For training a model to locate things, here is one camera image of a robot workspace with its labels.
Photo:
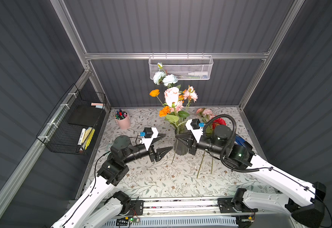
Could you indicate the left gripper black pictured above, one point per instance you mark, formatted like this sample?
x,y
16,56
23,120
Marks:
x,y
151,152

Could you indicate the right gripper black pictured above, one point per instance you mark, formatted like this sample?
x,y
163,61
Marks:
x,y
193,145

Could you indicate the pink peony stem with bud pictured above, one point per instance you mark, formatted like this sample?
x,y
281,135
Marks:
x,y
206,115

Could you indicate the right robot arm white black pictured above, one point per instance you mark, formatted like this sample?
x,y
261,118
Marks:
x,y
302,200

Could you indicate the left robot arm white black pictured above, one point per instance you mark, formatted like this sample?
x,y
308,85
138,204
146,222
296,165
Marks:
x,y
112,171

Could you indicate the dark glass ribbed vase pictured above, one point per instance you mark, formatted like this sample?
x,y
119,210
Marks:
x,y
179,147

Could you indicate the red gerbera flower stem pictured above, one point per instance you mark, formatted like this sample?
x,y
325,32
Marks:
x,y
211,127

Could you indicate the orange flower stem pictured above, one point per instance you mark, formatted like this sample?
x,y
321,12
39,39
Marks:
x,y
169,96

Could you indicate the floral table mat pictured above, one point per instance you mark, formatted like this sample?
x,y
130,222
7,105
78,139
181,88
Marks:
x,y
174,176

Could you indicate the small pink flower spray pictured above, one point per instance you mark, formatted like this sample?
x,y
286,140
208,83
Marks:
x,y
184,99

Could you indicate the pink pen cup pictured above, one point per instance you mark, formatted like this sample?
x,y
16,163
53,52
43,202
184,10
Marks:
x,y
122,119

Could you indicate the blue stapler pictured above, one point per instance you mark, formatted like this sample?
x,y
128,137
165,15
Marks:
x,y
241,141

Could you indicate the light blue flower stem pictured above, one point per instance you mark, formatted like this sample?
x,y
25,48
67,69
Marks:
x,y
162,77

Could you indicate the white marker in mesh basket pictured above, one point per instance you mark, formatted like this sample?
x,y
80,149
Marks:
x,y
202,75

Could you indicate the yellow highlighter in basket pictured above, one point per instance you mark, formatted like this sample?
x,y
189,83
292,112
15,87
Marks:
x,y
89,133

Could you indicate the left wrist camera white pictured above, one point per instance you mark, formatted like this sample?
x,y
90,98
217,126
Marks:
x,y
147,137

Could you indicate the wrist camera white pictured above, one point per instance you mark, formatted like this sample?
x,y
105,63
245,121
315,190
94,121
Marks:
x,y
147,137
196,128

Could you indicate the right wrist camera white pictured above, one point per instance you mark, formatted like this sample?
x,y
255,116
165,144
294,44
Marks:
x,y
196,128

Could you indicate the white mesh wall basket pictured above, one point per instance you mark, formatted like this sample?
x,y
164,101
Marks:
x,y
181,65

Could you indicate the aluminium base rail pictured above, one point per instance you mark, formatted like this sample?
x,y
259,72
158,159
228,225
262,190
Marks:
x,y
183,206

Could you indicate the black wire wall basket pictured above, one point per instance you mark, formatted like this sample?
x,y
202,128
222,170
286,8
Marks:
x,y
79,108

